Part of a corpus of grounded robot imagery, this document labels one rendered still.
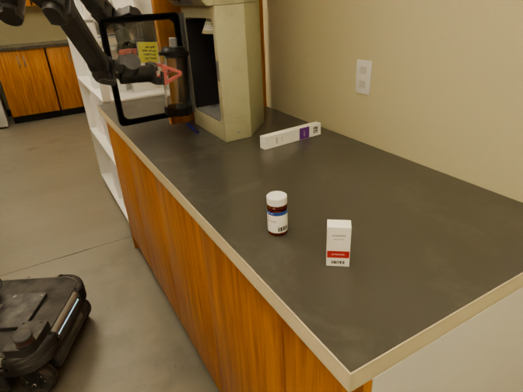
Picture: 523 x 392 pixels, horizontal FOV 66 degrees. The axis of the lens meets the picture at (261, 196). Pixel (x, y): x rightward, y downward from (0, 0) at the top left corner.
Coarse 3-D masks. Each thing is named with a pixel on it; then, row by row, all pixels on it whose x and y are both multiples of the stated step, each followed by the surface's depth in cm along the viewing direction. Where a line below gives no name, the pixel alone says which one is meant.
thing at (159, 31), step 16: (112, 32) 146; (128, 32) 149; (144, 32) 152; (160, 32) 155; (112, 48) 148; (128, 48) 151; (144, 48) 154; (160, 48) 157; (144, 64) 156; (160, 64) 159; (128, 96) 157; (144, 96) 160; (160, 96) 164; (128, 112) 159; (144, 112) 162; (160, 112) 166
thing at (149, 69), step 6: (144, 66) 139; (150, 66) 140; (156, 66) 137; (138, 72) 137; (144, 72) 138; (150, 72) 139; (138, 78) 138; (144, 78) 139; (150, 78) 140; (156, 78) 139; (156, 84) 140
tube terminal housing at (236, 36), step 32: (224, 0) 132; (256, 0) 149; (224, 32) 136; (256, 32) 152; (224, 64) 140; (256, 64) 156; (224, 96) 145; (256, 96) 159; (224, 128) 150; (256, 128) 162
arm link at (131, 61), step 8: (120, 56) 128; (128, 56) 129; (136, 56) 131; (120, 64) 128; (128, 64) 129; (136, 64) 130; (120, 72) 133; (128, 72) 131; (136, 72) 133; (104, 80) 133; (112, 80) 134
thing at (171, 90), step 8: (168, 56) 139; (176, 56) 139; (184, 56) 142; (168, 64) 141; (176, 64) 141; (184, 64) 143; (168, 72) 142; (176, 72) 142; (184, 72) 144; (176, 80) 143; (184, 80) 145; (168, 88) 145; (176, 88) 145; (184, 88) 146; (168, 96) 146; (176, 96) 146; (184, 96) 147; (168, 104) 148; (176, 104) 147; (184, 104) 148
